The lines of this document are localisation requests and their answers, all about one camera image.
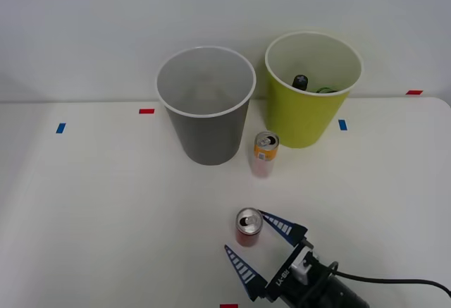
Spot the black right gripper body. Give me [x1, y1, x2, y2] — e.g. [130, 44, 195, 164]
[264, 238, 314, 308]

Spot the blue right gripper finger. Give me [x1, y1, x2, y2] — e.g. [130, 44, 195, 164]
[257, 209, 309, 248]
[224, 245, 271, 303]

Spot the red can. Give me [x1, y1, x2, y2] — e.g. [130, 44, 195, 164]
[235, 207, 264, 248]

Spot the orange and white can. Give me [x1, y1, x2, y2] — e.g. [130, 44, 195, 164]
[250, 130, 280, 178]

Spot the yellow-green plastic waste bin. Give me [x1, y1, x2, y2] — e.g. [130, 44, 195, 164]
[264, 31, 364, 149]

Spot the grey plastic waste bin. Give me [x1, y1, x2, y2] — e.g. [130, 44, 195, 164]
[156, 45, 257, 166]

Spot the black bottle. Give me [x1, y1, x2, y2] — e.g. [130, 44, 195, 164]
[292, 73, 310, 92]

